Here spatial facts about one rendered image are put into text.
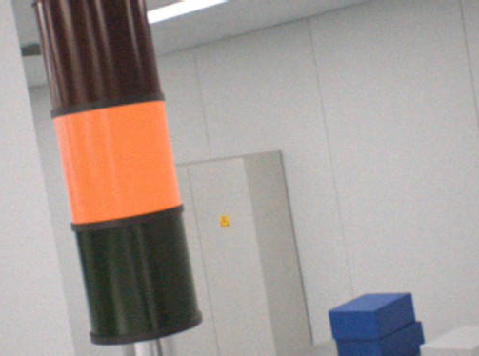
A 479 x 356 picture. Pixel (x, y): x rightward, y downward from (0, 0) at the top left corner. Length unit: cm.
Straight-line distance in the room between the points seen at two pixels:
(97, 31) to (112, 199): 7
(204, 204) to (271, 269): 73
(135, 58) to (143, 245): 8
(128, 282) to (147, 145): 6
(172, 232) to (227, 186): 697
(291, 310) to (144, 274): 713
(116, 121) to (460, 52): 617
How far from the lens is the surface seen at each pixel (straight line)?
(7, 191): 208
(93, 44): 43
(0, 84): 210
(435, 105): 670
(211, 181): 751
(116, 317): 44
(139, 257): 43
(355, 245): 726
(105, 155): 43
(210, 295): 777
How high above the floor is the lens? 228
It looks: 3 degrees down
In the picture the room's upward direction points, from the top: 10 degrees counter-clockwise
